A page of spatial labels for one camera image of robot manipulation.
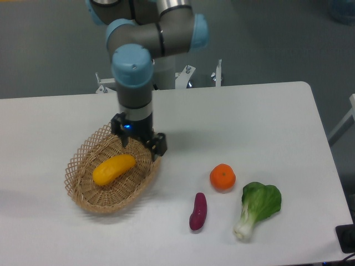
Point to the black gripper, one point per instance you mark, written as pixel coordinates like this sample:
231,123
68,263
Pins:
140,130

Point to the yellow toy mango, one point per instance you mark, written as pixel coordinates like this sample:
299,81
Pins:
112,168

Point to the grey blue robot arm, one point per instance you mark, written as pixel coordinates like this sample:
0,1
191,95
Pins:
138,33

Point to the woven wicker basket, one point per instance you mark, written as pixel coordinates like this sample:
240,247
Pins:
100,146

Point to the orange toy tangerine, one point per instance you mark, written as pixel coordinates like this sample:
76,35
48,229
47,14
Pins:
222,177

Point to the purple toy sweet potato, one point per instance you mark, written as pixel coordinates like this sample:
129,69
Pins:
199,213

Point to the green toy bok choy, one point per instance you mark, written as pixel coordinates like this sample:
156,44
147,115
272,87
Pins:
259,202

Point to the white furniture leg right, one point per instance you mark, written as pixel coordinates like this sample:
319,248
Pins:
343,125

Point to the black device at table edge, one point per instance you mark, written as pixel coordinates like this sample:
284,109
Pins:
345,235

